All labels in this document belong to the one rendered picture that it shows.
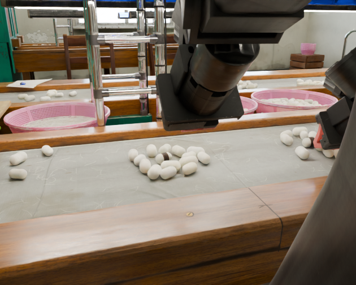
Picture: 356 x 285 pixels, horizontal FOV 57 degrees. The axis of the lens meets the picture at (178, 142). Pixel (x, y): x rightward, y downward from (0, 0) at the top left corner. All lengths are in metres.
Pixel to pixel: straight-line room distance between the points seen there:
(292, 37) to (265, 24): 7.04
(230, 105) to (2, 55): 2.96
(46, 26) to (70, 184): 5.09
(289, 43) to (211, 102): 6.92
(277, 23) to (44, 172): 0.50
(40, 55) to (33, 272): 2.99
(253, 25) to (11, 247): 0.33
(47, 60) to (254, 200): 2.96
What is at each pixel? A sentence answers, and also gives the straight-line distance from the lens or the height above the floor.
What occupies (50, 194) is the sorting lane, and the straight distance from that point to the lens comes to 0.57.
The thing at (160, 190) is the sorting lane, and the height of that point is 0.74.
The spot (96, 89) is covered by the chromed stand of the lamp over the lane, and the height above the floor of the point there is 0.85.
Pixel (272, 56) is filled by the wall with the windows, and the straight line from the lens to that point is 7.06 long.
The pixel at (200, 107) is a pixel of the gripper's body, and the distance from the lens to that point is 0.38.
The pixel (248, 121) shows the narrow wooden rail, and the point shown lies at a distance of 0.86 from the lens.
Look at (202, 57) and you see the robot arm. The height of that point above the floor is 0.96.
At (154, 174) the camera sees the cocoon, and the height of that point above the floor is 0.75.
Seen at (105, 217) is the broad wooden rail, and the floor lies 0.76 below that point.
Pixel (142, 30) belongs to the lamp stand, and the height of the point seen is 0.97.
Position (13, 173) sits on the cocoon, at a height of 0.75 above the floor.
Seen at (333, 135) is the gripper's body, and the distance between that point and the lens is 0.65.
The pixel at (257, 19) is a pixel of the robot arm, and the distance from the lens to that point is 0.25.
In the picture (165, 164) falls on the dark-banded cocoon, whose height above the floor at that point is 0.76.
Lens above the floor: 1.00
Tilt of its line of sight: 20 degrees down
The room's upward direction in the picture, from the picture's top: straight up
